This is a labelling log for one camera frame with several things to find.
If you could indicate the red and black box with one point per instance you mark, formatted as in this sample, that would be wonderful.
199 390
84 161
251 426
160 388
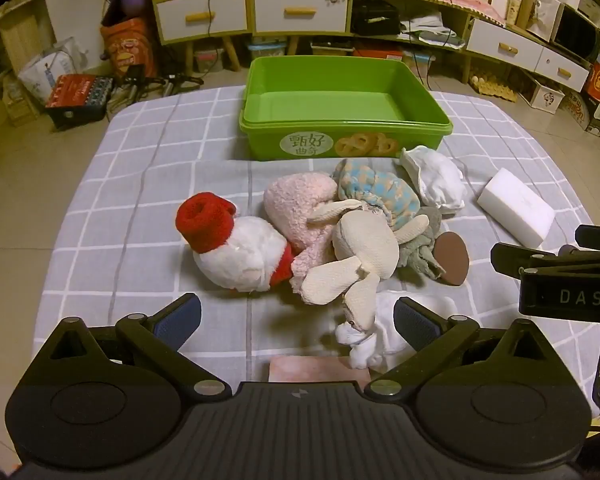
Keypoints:
77 95

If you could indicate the green wooden cabinet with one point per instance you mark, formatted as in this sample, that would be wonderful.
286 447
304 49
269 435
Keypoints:
355 42

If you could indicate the orange shopping bag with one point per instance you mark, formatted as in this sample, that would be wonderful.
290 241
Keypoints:
130 47

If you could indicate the pink sponge block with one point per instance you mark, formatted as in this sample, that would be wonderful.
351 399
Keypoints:
315 370

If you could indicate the white sponge block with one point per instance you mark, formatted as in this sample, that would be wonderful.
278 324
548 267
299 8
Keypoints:
515 205

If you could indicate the black bag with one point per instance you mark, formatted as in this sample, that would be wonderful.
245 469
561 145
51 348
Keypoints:
375 16

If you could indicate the beige rabbit doll checked dress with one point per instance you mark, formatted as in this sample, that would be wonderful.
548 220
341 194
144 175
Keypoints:
365 250

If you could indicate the white cloth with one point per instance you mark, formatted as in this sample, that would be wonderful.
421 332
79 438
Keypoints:
435 180
380 312

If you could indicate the white cardboard box with figure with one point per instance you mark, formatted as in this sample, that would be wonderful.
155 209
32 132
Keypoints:
545 92

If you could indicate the brown oval pad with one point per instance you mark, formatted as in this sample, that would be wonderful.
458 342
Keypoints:
452 260

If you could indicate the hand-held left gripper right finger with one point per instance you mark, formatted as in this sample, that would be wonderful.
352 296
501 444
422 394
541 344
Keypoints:
414 325

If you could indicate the grey checked blanket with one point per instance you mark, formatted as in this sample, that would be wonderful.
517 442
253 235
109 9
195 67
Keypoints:
155 160

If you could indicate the wooden bookshelf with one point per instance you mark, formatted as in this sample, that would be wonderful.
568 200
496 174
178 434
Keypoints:
15 25

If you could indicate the white cabinet drawer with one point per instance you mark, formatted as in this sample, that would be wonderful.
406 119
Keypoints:
562 67
202 15
300 10
505 45

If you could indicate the white plush toy red hat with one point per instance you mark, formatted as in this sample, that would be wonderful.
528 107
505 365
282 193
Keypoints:
240 255

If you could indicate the egg tray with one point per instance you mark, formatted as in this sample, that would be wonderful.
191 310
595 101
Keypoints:
495 87

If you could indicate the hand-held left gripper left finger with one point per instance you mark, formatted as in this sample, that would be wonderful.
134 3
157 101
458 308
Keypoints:
180 317

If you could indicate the green plastic box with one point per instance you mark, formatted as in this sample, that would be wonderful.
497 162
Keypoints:
260 135

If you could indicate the grey cloth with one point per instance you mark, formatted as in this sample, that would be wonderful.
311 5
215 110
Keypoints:
420 255

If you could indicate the pink plush toy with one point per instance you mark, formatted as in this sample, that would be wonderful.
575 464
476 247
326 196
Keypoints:
290 205

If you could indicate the black microwave oven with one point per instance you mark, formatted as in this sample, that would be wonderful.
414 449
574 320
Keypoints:
575 35

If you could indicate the white plastic bag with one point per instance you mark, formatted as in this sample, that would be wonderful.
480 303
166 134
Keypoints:
50 67

